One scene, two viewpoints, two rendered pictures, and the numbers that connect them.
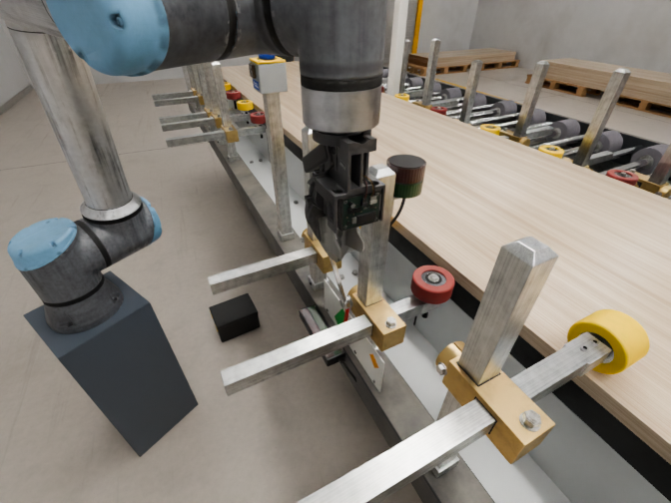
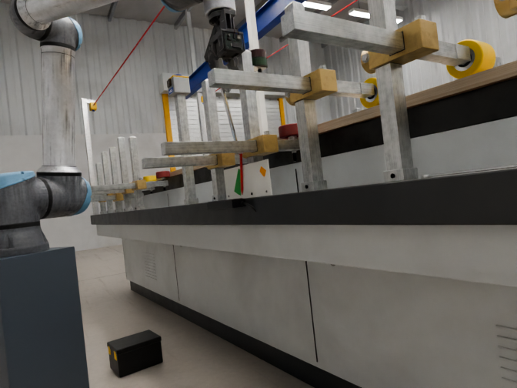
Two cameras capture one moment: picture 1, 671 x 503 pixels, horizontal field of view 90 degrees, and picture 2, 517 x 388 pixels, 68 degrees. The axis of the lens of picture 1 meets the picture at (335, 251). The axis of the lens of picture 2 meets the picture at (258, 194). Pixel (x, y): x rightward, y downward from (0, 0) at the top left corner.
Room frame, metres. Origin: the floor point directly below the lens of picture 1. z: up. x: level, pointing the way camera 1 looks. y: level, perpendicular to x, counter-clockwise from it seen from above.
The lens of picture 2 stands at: (-0.68, 0.06, 0.70)
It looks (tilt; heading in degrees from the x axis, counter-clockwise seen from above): 0 degrees down; 354
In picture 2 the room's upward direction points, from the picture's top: 6 degrees counter-clockwise
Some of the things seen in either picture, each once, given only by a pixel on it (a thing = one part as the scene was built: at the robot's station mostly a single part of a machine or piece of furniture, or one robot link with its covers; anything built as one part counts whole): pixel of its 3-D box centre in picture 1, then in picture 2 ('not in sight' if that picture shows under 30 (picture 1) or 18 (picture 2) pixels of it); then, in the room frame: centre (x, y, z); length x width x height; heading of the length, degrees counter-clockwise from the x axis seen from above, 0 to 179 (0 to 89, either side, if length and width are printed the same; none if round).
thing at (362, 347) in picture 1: (348, 330); (245, 181); (0.49, -0.03, 0.75); 0.26 x 0.01 x 0.10; 27
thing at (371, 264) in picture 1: (369, 285); (251, 129); (0.47, -0.07, 0.90); 0.04 x 0.04 x 0.48; 27
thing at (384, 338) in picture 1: (375, 313); (258, 147); (0.45, -0.08, 0.85); 0.14 x 0.06 x 0.05; 27
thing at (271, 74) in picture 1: (269, 76); (178, 87); (0.92, 0.16, 1.18); 0.07 x 0.07 x 0.08; 27
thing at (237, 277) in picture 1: (303, 258); (207, 161); (0.63, 0.08, 0.84); 0.44 x 0.03 x 0.04; 117
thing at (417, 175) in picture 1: (405, 168); (256, 56); (0.49, -0.11, 1.13); 0.06 x 0.06 x 0.02
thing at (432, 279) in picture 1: (428, 296); (292, 142); (0.49, -0.19, 0.85); 0.08 x 0.08 x 0.11
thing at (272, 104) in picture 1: (279, 173); (185, 149); (0.93, 0.17, 0.93); 0.05 x 0.05 x 0.45; 27
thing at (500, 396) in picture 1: (486, 393); (309, 88); (0.23, -0.19, 0.95); 0.14 x 0.06 x 0.05; 27
